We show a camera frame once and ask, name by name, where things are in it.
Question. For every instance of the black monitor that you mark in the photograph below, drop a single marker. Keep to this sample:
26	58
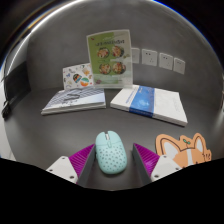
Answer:
16	88

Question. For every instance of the green menu sign stand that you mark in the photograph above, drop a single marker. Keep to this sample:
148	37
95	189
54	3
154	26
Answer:
110	58

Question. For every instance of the grey striped book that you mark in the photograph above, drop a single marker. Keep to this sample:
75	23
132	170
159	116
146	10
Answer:
75	100

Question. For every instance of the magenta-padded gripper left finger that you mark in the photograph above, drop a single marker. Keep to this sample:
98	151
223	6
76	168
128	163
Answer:
63	168

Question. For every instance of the white and blue book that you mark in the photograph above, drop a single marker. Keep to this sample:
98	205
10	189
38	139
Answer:
150	104

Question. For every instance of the white sticker card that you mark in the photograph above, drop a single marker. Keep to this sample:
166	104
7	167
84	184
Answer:
75	76

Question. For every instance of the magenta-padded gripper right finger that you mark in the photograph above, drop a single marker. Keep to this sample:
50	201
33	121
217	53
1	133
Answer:
163	166

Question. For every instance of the white wall socket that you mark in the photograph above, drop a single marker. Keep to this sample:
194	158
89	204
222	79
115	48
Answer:
135	55
149	57
166	61
179	65

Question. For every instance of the orange corgi-shaped mouse pad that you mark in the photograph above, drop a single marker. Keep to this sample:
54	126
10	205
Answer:
186	151

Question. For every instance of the mint green computer mouse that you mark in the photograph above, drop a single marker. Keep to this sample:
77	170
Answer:
111	155

